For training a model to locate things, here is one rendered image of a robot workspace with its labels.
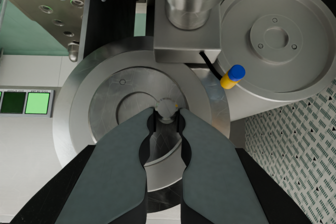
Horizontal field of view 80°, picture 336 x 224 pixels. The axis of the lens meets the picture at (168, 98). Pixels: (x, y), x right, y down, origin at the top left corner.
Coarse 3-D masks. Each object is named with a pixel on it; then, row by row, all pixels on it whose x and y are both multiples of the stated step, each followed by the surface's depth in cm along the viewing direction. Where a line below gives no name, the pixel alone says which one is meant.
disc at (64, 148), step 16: (112, 48) 18; (128, 48) 18; (144, 48) 18; (80, 64) 18; (96, 64) 18; (192, 64) 18; (80, 80) 17; (208, 80) 17; (64, 96) 17; (208, 96) 17; (224, 96) 17; (64, 112) 17; (224, 112) 17; (64, 128) 17; (224, 128) 17; (64, 144) 16; (64, 160) 16; (160, 192) 16; (176, 192) 16; (160, 208) 15
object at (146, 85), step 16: (112, 80) 15; (128, 80) 15; (144, 80) 15; (160, 80) 15; (96, 96) 15; (112, 96) 15; (128, 96) 16; (144, 96) 16; (160, 96) 15; (176, 96) 15; (96, 112) 15; (112, 112) 15; (128, 112) 15; (96, 128) 15; (112, 128) 15; (160, 128) 15; (160, 144) 14; (176, 144) 14; (160, 160) 14
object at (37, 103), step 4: (28, 96) 50; (32, 96) 50; (36, 96) 50; (40, 96) 50; (44, 96) 50; (28, 100) 50; (32, 100) 50; (36, 100) 50; (40, 100) 50; (44, 100) 50; (28, 104) 50; (32, 104) 50; (36, 104) 50; (40, 104) 50; (44, 104) 50; (28, 108) 49; (32, 108) 49; (36, 108) 49; (40, 108) 49; (44, 108) 49; (28, 112) 49; (32, 112) 49; (36, 112) 49; (40, 112) 49; (44, 112) 49
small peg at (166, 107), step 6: (162, 102) 12; (168, 102) 12; (174, 102) 12; (156, 108) 12; (162, 108) 12; (168, 108) 12; (174, 108) 12; (156, 114) 12; (162, 114) 12; (168, 114) 12; (174, 114) 12; (162, 120) 13; (168, 120) 12
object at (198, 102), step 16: (112, 64) 17; (128, 64) 17; (144, 64) 17; (160, 64) 17; (176, 64) 17; (96, 80) 17; (176, 80) 17; (192, 80) 17; (80, 96) 16; (192, 96) 17; (80, 112) 16; (192, 112) 16; (208, 112) 16; (80, 128) 16; (80, 144) 16; (176, 160) 15; (160, 176) 15; (176, 176) 15
